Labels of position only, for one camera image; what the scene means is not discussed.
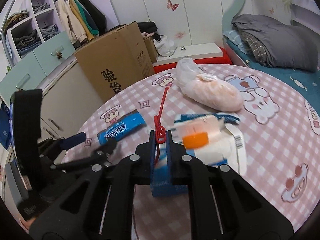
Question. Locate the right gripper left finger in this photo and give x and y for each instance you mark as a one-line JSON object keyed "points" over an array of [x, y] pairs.
{"points": [[99, 205]]}

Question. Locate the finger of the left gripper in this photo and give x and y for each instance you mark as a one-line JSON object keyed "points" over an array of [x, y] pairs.
{"points": [[102, 153], [56, 146]]}

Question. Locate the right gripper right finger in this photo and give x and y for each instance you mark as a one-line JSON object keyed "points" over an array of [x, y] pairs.
{"points": [[222, 204]]}

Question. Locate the beige floor cabinet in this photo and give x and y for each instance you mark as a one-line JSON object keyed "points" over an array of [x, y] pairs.
{"points": [[68, 102]]}

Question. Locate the blue snack wrapper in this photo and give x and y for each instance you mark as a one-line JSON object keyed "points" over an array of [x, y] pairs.
{"points": [[127, 124]]}

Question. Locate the blue white box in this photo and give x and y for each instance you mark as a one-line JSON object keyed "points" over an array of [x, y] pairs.
{"points": [[161, 185]]}

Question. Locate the mint drawer unit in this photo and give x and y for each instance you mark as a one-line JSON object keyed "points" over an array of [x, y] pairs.
{"points": [[36, 65]]}

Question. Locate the orange cap bottle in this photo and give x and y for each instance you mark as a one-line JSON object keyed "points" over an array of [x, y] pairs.
{"points": [[199, 133]]}

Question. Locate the pinecone ornament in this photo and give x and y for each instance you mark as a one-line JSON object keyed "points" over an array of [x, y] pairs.
{"points": [[59, 55]]}

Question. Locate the pink checkered bed sheet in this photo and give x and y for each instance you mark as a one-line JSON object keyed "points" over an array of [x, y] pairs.
{"points": [[275, 146]]}

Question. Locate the tall cardboard box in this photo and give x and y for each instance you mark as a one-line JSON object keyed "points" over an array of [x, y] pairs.
{"points": [[115, 60]]}

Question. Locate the pink stuffed plastic bag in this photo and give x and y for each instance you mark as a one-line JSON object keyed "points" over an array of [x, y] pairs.
{"points": [[207, 89]]}

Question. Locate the hanging clothes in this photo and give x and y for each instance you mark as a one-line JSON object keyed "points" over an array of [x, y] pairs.
{"points": [[81, 20]]}

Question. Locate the white bag on shelf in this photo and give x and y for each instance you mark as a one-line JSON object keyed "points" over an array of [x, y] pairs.
{"points": [[165, 47]]}

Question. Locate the grey folded quilt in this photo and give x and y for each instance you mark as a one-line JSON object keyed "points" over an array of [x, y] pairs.
{"points": [[276, 44]]}

